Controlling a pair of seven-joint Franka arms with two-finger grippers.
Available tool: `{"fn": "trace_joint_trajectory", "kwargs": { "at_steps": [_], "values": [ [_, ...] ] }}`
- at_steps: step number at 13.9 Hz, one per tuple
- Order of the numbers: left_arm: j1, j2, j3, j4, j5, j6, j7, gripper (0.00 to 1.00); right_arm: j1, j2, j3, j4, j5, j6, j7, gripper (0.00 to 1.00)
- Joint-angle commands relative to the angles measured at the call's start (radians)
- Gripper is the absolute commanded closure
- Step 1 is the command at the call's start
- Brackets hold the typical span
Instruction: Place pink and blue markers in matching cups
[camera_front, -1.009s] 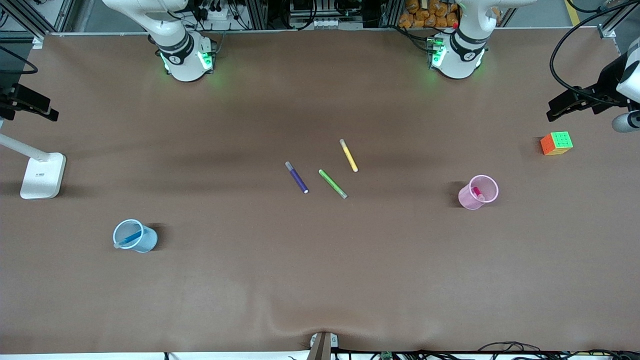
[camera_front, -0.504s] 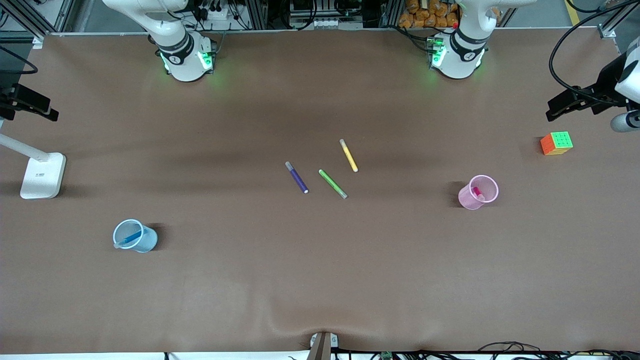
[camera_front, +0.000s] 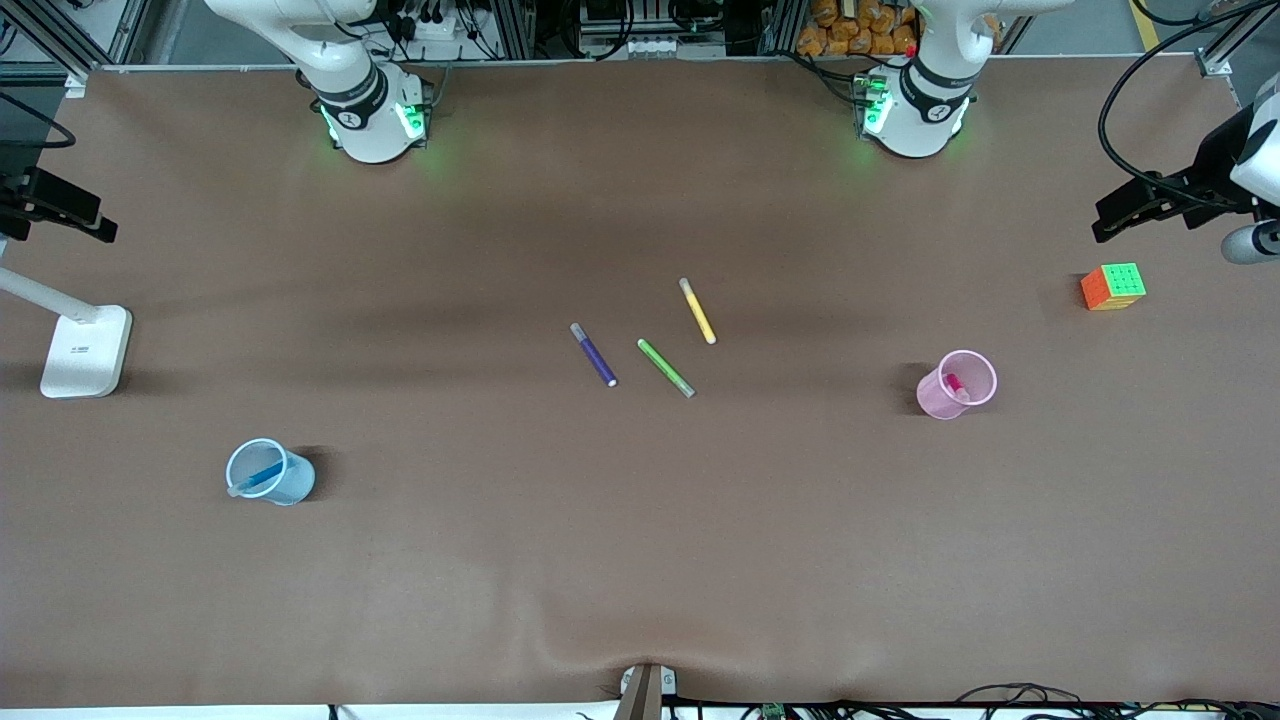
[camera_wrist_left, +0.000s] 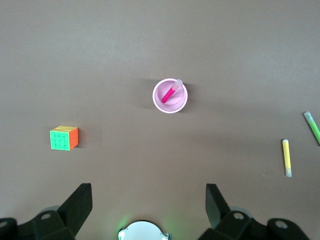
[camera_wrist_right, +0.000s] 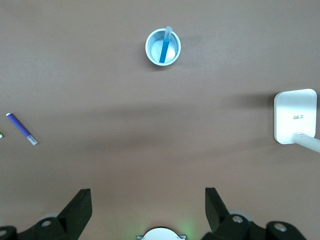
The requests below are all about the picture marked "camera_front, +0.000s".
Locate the pink plastic cup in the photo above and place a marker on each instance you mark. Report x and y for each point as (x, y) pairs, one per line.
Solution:
(940, 405)

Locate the purple marker pen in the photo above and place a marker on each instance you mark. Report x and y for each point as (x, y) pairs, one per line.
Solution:
(595, 358)

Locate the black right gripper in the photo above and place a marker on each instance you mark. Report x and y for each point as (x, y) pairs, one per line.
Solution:
(22, 190)

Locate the yellow marker pen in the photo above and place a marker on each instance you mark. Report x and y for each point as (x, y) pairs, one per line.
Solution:
(698, 312)

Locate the colourful puzzle cube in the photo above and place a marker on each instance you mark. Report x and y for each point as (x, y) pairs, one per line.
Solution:
(1120, 282)

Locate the blue marker pen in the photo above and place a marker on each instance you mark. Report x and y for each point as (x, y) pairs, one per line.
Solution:
(265, 474)

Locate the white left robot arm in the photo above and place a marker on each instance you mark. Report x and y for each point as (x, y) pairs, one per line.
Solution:
(915, 130)

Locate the pink marker pen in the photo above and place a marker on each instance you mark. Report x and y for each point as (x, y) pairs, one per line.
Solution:
(953, 382)

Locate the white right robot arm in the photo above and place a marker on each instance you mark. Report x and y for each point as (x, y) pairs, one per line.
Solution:
(370, 130)

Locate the light blue plastic cup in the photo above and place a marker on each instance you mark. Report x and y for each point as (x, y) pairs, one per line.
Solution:
(290, 485)

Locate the orange snack packets pile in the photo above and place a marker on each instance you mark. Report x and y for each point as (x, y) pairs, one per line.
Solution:
(850, 30)

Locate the white terminal block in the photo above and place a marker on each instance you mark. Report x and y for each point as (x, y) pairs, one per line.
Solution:
(648, 46)

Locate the green marker pen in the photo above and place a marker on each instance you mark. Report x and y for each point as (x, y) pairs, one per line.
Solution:
(663, 366)

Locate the white power strip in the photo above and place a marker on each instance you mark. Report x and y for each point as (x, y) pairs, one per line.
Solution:
(440, 25)

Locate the aluminium frame profile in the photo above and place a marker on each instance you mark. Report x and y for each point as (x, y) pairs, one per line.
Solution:
(50, 40)
(1235, 50)

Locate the brown table cover sheet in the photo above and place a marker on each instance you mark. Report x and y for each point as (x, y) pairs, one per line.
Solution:
(640, 560)

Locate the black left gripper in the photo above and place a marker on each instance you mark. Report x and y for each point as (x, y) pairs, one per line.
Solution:
(1211, 166)

